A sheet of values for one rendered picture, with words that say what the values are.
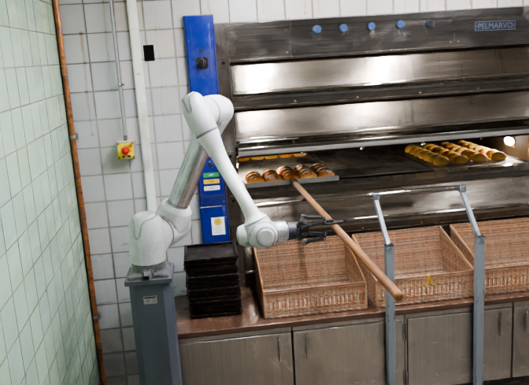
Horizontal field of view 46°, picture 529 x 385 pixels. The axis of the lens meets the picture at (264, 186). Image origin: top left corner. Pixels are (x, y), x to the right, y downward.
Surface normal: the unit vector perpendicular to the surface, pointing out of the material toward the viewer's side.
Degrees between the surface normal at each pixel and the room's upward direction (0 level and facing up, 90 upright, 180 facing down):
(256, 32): 90
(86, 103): 90
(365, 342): 90
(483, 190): 70
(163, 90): 90
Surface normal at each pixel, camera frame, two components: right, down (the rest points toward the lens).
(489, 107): 0.09, -0.15
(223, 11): 0.12, 0.20
